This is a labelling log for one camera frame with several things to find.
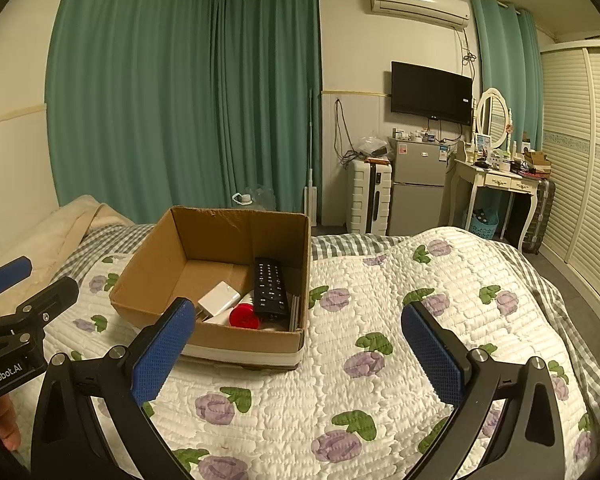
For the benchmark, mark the dark suitcase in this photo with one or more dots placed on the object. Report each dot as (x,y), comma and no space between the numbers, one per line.
(540,215)

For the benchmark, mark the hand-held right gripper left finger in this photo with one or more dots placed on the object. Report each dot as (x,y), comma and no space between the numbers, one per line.
(162,352)

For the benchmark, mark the white power bank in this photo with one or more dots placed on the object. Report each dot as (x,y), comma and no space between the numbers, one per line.
(220,297)

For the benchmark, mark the beige blanket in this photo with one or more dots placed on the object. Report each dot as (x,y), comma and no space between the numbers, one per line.
(55,230)

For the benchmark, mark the person's left hand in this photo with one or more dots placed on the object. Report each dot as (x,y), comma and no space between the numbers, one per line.
(5,422)

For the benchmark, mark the white floral quilt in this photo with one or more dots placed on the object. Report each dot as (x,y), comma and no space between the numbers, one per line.
(330,385)

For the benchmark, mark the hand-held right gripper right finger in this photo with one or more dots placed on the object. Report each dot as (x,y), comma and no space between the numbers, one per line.
(432,355)

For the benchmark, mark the clear plastic bag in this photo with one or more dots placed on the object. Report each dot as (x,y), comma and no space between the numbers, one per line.
(372,146)

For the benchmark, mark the clear water jug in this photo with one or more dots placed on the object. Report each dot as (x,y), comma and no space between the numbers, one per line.
(252,199)

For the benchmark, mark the narrow green curtain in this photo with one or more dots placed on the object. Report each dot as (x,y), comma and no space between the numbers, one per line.
(505,50)

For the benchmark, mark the blue plastic basket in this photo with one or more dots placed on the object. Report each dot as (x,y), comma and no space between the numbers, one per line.
(482,227)

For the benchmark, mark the silver refrigerator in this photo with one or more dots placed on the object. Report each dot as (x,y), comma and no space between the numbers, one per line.
(415,170)

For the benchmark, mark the white suitcase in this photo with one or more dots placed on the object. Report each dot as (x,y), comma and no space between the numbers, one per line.
(360,195)

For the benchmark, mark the white handheld device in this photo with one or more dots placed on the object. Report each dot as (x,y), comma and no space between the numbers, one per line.
(272,326)

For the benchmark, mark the white dressing table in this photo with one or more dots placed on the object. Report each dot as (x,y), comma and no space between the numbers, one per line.
(500,178)

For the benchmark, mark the brown cardboard box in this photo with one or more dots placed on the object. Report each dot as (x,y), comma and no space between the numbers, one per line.
(240,341)

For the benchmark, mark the black wall television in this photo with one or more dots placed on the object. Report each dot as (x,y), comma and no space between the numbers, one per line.
(430,90)

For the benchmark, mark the white mop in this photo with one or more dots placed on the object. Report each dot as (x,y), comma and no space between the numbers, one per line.
(310,160)

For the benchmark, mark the small photo frame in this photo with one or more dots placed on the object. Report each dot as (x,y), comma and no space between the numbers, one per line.
(483,142)

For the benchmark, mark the wide green curtain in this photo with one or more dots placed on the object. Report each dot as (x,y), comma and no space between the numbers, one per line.
(155,85)

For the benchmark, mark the black remote control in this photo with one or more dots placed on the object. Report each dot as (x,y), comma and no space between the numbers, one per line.
(270,285)

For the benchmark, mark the white oval mirror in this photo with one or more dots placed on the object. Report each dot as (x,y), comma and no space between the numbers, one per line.
(492,115)

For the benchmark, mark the white bottle with red cap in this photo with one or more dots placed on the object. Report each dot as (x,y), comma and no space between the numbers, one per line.
(243,316)

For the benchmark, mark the white louvered wardrobe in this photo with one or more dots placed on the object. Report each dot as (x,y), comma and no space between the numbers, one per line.
(580,160)

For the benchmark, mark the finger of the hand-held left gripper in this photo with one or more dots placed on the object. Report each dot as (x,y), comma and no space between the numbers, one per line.
(55,295)
(10,272)

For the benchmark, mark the white air conditioner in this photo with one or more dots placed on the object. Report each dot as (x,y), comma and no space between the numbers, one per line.
(415,2)

